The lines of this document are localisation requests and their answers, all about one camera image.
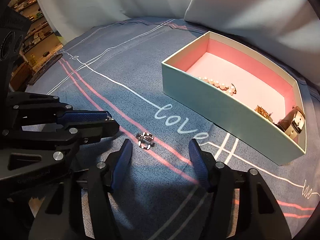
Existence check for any gold chain necklace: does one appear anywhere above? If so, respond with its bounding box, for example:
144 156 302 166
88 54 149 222
254 105 275 124

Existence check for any white pearl bracelet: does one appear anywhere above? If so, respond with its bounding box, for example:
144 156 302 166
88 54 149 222
197 76 238 96

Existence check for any grey plaid bed sheet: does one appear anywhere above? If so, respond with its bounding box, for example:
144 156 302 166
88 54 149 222
27 18 319 239

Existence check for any background shelf with items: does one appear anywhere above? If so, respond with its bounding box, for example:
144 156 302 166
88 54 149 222
9 0 63 91

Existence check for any brown leather watch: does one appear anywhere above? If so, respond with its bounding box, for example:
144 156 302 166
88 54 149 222
276 106 305 139

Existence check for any teal box pink interior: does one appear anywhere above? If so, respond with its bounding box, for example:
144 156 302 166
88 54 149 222
162 31 306 165

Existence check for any white pillow left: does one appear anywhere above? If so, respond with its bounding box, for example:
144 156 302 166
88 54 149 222
37 0 191 42

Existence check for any white pillow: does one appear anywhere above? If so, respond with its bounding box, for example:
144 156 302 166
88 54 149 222
184 0 319 85
37 0 191 42

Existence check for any white pillow right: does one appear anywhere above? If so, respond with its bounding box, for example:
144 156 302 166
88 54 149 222
184 0 319 85

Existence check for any silver ring on sheet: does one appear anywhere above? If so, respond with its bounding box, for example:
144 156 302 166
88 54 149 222
135 132 155 151

